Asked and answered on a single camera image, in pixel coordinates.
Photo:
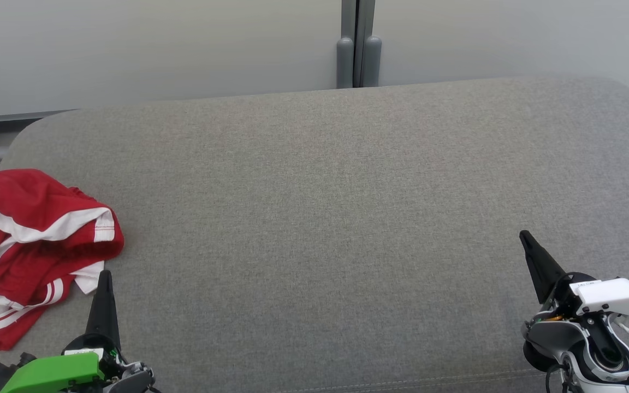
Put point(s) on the grey partition base rail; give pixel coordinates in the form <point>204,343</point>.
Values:
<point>25,115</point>

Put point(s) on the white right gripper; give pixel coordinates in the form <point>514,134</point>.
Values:
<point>615,297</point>

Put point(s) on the red white basketball jersey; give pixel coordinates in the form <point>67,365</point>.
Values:
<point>11,332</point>

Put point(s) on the grey partition post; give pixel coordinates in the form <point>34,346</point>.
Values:
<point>345,60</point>
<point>372,60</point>

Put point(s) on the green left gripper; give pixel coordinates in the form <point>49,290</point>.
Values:
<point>52,374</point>

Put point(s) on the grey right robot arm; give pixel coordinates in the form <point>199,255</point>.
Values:
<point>576,338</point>

